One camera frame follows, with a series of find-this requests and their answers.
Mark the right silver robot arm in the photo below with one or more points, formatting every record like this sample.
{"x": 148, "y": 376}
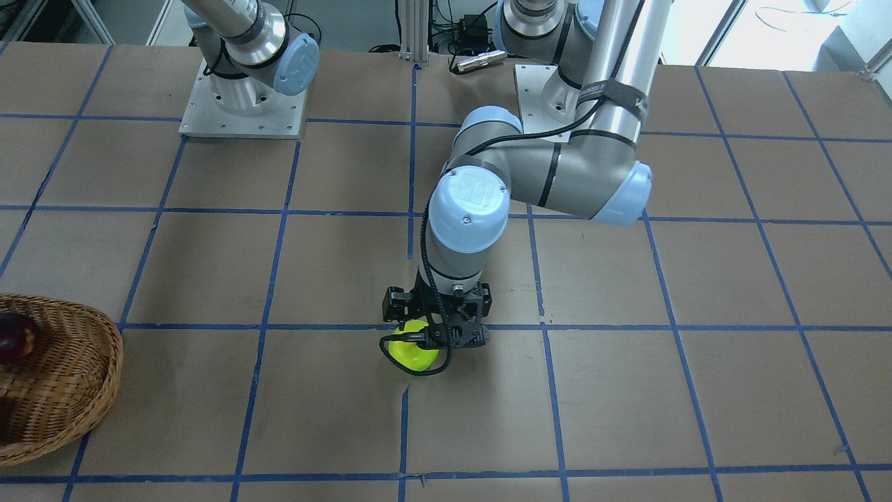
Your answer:
{"x": 253, "y": 39}

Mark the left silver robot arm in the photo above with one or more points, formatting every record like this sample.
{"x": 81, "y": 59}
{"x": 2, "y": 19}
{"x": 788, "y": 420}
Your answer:
{"x": 605, "y": 55}

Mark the green apple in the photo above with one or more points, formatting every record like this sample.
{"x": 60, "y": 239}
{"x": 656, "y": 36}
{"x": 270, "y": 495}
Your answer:
{"x": 408, "y": 353}

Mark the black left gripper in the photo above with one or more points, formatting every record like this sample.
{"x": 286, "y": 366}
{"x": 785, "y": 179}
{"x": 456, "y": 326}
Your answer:
{"x": 395, "y": 302}

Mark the aluminium frame post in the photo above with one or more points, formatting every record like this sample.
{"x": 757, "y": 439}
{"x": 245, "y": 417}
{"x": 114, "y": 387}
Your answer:
{"x": 414, "y": 29}

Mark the red apple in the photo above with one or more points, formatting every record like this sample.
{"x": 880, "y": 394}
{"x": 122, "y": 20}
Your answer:
{"x": 18, "y": 336}

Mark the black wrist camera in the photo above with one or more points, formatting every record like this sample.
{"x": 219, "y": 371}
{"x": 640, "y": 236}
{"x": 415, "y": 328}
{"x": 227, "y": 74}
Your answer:
{"x": 399, "y": 305}

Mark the woven wicker basket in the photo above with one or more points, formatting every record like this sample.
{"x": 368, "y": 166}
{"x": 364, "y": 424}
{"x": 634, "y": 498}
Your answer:
{"x": 67, "y": 384}

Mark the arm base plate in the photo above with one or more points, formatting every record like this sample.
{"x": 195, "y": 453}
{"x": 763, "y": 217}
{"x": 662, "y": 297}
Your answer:
{"x": 220, "y": 108}
{"x": 547, "y": 102}

